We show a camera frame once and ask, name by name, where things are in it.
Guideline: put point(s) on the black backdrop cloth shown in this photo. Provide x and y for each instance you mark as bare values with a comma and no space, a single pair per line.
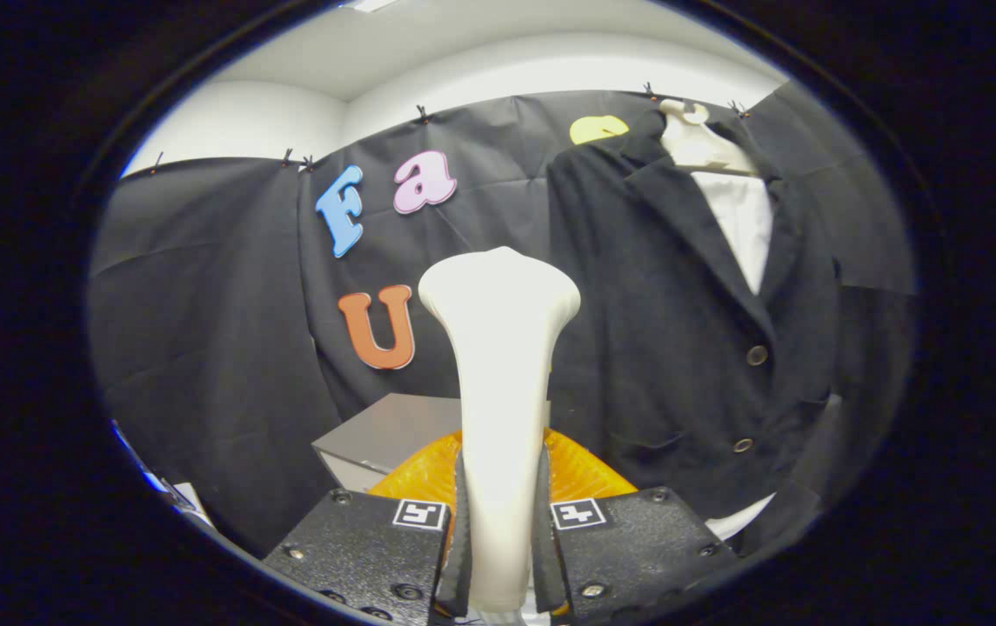
202,304

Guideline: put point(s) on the white garment steamer head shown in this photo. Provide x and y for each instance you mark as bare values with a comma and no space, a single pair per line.
498,348

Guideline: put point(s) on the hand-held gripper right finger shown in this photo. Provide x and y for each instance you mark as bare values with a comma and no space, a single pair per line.
637,539

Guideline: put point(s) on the cream plastic hanger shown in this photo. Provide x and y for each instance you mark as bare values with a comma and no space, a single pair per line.
698,143

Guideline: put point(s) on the black blazer jacket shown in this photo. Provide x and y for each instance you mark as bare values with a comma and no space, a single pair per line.
663,348

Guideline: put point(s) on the grey cabinet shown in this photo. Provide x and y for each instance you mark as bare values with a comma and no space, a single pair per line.
393,430

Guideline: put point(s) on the ceiling light panel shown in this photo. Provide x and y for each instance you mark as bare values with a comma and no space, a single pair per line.
371,4

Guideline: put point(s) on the white shirt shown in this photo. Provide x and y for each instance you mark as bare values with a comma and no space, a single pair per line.
745,226

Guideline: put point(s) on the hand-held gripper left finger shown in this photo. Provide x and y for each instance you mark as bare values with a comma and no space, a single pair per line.
358,548

